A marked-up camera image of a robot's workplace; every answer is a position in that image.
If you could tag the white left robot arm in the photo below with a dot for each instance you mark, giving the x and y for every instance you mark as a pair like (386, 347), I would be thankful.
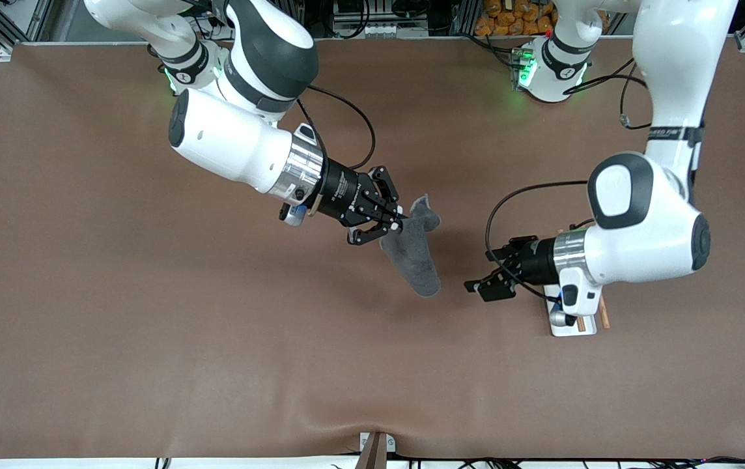
(646, 241)

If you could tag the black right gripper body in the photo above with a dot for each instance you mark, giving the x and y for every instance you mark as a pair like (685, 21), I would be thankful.
(340, 193)

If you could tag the orange lumpy objects pile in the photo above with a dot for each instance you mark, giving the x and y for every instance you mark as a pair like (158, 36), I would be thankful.
(503, 19)

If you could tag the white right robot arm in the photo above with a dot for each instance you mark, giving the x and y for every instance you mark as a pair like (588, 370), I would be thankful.
(229, 143)

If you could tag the white power strip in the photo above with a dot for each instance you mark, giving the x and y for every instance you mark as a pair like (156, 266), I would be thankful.
(216, 23)

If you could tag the brown table cover mat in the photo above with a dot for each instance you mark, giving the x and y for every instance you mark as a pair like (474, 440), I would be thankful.
(151, 326)

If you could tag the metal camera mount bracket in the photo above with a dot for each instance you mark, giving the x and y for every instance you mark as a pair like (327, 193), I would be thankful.
(376, 453)

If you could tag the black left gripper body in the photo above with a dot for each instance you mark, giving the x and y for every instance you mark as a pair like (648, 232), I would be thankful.
(534, 259)

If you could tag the grey towel with purple side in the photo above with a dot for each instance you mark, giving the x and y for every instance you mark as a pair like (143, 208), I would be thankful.
(415, 260)

